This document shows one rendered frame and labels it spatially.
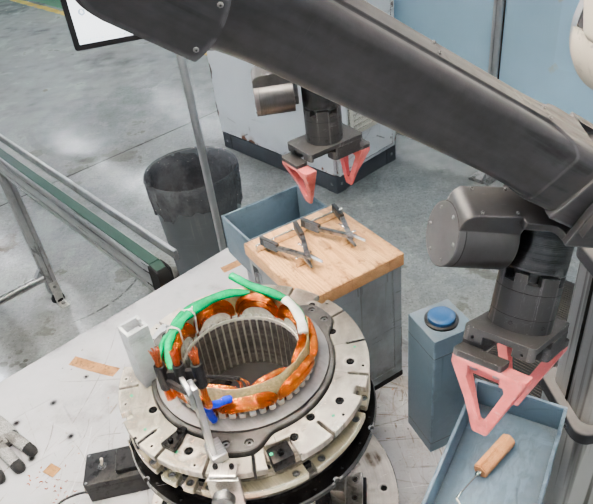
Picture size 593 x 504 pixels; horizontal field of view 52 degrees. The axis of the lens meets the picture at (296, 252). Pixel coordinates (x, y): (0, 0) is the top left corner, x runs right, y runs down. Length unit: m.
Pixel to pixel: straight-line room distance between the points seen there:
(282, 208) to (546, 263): 0.73
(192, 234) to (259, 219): 1.26
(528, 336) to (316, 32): 0.34
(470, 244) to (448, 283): 2.11
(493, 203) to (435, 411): 0.54
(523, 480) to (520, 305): 0.26
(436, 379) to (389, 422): 0.20
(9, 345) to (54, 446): 1.61
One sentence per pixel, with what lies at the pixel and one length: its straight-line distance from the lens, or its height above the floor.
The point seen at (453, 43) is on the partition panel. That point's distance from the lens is 3.21.
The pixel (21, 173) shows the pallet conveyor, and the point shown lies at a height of 0.76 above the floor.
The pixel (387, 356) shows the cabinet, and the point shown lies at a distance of 1.12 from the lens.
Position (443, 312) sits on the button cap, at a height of 1.04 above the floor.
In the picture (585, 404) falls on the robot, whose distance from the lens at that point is 0.95.
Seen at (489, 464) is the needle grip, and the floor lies 1.04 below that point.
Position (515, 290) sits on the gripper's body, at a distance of 0.57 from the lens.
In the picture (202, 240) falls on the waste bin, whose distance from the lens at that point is 2.45.
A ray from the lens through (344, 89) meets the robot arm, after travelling 0.38.
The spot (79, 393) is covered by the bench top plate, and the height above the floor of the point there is 0.78.
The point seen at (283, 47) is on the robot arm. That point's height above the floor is 1.55.
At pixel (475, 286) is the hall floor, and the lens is 2.62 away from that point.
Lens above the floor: 1.66
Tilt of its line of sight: 36 degrees down
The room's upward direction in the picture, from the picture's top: 7 degrees counter-clockwise
